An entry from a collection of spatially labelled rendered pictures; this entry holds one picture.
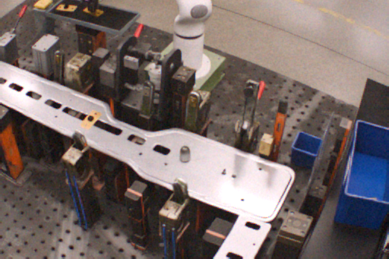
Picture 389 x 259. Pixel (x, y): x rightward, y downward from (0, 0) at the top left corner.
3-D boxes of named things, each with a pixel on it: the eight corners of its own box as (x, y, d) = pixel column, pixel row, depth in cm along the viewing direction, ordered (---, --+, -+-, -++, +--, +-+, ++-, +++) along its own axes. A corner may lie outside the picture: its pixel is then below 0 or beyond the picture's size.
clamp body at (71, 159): (71, 223, 175) (52, 158, 152) (88, 201, 183) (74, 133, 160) (93, 234, 173) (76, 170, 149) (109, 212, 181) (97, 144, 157)
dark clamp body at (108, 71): (99, 149, 203) (90, 70, 177) (116, 127, 212) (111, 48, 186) (122, 159, 200) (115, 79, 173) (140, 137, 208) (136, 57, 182)
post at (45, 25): (42, 89, 227) (32, 9, 197) (52, 79, 232) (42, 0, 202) (54, 94, 225) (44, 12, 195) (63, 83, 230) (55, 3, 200)
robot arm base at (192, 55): (181, 45, 234) (183, 11, 221) (219, 62, 227) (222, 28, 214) (154, 68, 223) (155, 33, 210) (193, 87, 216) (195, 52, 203)
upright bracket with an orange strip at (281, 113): (257, 206, 184) (278, 100, 150) (258, 204, 185) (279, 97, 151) (264, 210, 183) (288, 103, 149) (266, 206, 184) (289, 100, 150)
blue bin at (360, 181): (332, 222, 139) (344, 194, 130) (347, 148, 160) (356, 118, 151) (379, 230, 135) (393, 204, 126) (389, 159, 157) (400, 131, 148)
